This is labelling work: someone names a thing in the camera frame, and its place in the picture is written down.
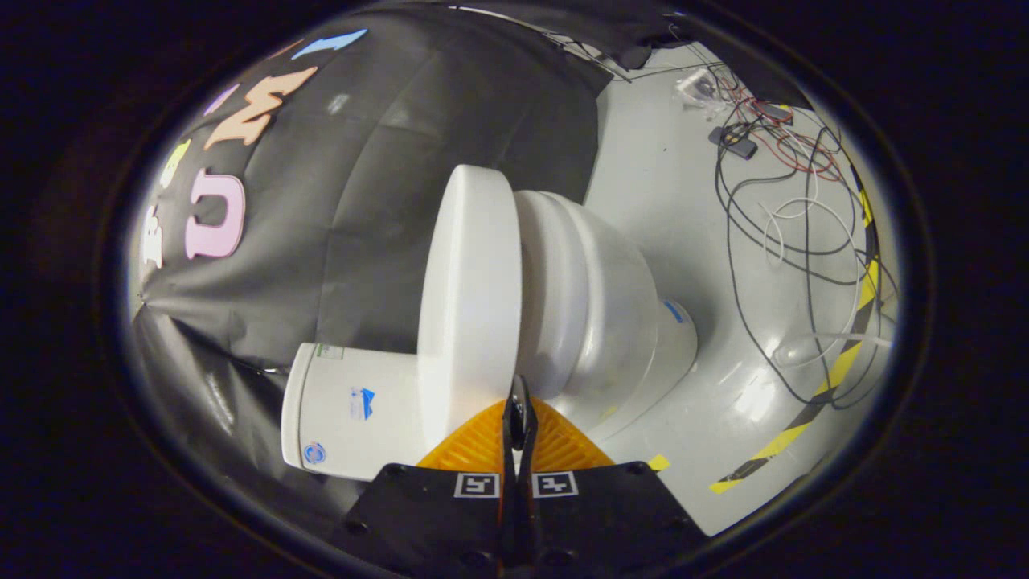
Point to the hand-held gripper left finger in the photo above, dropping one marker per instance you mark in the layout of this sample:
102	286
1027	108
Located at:
434	515

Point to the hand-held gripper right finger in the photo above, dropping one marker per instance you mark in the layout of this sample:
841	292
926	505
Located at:
603	515

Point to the white toilet tank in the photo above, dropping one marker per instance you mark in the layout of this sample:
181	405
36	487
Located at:
354	418

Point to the white toilet bowl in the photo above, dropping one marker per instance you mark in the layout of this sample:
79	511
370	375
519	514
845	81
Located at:
627	322

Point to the white toilet seat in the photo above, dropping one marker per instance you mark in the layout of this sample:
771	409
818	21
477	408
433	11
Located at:
539	305

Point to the yellow floor tape piece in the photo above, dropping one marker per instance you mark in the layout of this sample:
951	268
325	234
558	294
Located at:
658	462

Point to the yellow black striped floor tape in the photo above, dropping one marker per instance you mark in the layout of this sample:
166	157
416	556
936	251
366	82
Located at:
840	366

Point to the black backdrop cloth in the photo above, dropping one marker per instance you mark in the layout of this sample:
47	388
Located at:
362	161

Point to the black power adapter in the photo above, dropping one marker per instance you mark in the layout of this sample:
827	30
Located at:
733	141

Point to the clear plastic bag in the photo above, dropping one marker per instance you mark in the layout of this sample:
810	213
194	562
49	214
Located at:
698	87

